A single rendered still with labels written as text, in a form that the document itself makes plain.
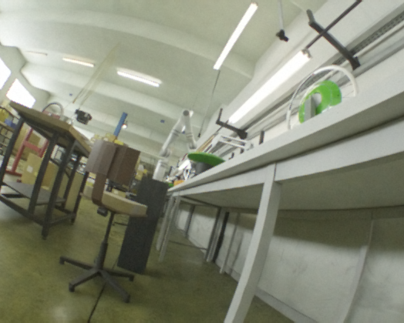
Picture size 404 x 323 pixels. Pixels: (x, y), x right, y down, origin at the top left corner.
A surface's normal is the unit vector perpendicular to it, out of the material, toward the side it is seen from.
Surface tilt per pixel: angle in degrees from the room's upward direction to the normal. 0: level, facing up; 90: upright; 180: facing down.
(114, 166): 90
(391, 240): 90
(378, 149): 90
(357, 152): 90
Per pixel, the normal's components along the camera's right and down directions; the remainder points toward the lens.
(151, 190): 0.17, -0.24
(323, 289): -0.92, -0.33
